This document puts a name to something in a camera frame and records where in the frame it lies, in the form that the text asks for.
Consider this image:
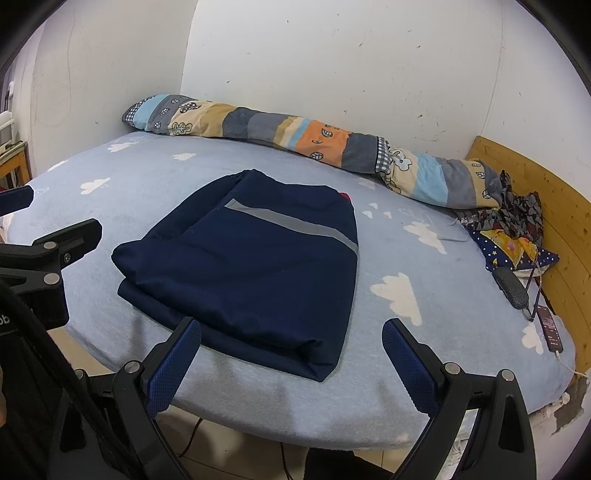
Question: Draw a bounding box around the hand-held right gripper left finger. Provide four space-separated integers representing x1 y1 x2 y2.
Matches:
48 318 202 480

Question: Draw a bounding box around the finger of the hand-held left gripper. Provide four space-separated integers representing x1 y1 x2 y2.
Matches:
0 186 35 217
0 218 103 287

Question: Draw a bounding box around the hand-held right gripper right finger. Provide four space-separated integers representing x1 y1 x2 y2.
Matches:
382 318 539 480

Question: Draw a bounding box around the navy work jacket red collar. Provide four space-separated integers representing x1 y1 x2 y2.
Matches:
112 169 360 383

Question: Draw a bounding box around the light blue cloud bedsheet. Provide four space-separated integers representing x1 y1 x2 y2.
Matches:
7 134 578 450

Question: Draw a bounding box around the wooden side table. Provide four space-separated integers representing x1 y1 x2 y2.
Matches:
0 141 31 190

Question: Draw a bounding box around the dark mesh pouch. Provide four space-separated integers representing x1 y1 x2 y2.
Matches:
492 267 528 309

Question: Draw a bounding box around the dark smartphone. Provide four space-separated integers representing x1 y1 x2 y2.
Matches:
534 305 565 354

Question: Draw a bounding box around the navy star-print pillow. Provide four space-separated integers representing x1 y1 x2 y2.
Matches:
468 228 559 274

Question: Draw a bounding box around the dark leaf-patterned cloth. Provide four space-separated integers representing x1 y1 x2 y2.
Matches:
455 171 543 241

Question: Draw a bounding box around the wooden headboard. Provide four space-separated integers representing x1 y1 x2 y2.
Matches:
466 135 591 384

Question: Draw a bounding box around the rolled patchwork quilt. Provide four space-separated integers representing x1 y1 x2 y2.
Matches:
122 93 504 210

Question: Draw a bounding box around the thin floor cable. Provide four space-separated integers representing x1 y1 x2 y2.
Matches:
178 418 204 459

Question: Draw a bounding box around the black cable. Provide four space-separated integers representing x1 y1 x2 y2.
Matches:
0 281 141 480

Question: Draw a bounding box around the thin dark cable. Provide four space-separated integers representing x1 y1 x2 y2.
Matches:
524 263 546 322

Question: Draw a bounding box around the white charger cable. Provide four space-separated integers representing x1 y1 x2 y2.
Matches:
556 351 579 376

